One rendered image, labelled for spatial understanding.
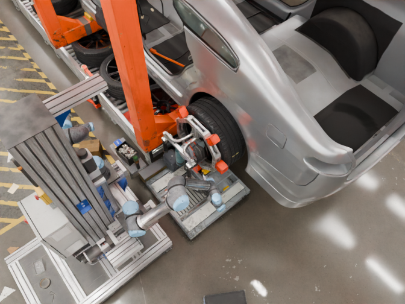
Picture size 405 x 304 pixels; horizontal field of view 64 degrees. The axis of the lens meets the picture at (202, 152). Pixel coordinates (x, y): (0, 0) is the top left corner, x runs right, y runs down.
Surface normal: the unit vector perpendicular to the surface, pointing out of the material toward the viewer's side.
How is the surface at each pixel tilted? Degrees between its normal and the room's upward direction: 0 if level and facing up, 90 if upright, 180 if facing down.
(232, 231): 0
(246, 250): 0
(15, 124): 0
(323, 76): 22
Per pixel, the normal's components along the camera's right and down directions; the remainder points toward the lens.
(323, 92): 0.25, -0.27
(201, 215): 0.03, -0.54
